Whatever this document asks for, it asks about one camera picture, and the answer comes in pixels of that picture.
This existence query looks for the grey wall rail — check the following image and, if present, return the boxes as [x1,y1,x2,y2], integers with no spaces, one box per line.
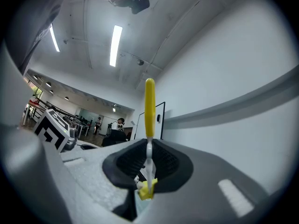
[163,64,299,131]

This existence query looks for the black-framed whiteboard on stand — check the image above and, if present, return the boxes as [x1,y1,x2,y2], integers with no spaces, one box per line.
[135,101,166,141]

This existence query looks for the black head-mounted camera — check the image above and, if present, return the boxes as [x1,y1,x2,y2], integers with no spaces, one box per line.
[109,0,150,15]

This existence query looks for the white desk with red top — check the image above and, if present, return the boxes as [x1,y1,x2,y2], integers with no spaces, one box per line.
[24,98,46,126]

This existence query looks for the black office chair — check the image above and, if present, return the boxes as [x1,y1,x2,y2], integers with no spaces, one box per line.
[101,129,128,147]

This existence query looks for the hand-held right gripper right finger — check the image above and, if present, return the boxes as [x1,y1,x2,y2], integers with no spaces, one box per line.
[137,138,271,224]

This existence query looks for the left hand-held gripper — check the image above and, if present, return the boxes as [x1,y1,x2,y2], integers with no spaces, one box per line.
[32,108,102,154]

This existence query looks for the yellow brush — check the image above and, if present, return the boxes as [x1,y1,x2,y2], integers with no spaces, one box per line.
[136,77,158,200]

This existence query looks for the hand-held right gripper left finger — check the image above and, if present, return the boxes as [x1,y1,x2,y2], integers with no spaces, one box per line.
[60,138,150,222]

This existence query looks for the black railing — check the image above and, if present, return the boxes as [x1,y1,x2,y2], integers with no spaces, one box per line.
[35,97,91,126]

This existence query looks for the window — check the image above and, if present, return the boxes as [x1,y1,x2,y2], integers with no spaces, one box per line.
[23,77,44,98]

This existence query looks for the person's dark shirt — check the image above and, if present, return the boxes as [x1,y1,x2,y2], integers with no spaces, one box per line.
[6,0,71,76]

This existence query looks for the long ceiling tube light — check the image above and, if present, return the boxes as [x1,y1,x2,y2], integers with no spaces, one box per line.
[109,24,123,68]
[49,24,61,53]

